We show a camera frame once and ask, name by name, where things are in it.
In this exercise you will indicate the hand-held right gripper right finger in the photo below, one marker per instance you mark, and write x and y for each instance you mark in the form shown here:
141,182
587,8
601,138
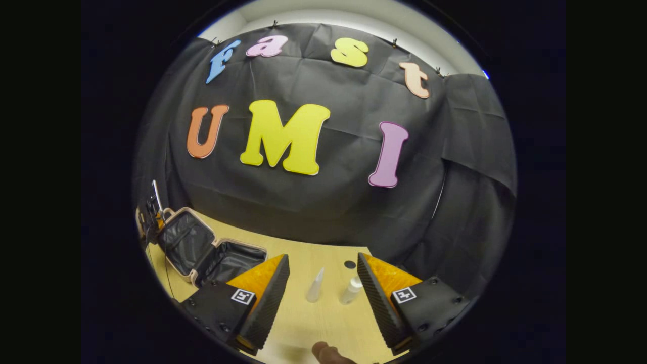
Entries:
376,303

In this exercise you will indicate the black backdrop cloth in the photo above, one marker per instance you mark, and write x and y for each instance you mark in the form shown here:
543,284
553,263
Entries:
328,212

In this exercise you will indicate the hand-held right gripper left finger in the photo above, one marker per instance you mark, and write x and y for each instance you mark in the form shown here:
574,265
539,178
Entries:
268,303

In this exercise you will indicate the pink suitcase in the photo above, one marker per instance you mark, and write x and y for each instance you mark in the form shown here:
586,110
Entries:
187,240

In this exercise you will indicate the white pump bottle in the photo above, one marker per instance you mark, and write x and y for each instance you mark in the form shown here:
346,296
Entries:
350,292

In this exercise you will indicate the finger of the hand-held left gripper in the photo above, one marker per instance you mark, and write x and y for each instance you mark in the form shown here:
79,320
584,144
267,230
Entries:
159,221

